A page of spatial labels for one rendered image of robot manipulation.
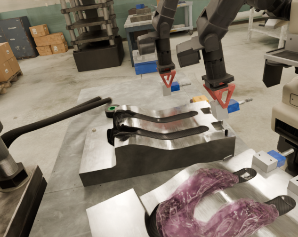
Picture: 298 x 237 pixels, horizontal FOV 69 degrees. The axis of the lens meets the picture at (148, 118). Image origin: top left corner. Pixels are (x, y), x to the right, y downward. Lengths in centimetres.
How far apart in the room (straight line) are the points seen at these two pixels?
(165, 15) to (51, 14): 689
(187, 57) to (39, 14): 724
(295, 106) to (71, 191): 93
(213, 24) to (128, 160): 44
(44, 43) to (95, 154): 681
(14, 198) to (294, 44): 112
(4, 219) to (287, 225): 75
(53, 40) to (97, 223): 699
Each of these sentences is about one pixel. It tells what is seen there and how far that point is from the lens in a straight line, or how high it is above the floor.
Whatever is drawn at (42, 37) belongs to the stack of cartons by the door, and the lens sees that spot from 744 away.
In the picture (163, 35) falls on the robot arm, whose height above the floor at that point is 116.
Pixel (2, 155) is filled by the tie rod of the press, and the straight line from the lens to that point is 86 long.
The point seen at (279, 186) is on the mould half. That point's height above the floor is 86.
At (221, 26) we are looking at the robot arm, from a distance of 59.
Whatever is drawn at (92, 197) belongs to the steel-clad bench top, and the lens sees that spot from 71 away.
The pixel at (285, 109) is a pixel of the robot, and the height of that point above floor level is 80.
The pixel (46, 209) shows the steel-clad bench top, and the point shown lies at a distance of 75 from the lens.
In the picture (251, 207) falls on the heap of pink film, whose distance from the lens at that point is 51.
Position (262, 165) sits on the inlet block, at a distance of 67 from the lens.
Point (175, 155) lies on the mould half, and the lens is 69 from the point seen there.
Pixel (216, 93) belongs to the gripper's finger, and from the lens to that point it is 66.
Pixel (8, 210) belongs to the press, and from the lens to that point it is 85.
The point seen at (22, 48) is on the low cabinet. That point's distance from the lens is 762.
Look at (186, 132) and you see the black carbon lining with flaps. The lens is 74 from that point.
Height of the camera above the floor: 131
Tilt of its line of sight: 31 degrees down
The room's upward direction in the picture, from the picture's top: 9 degrees counter-clockwise
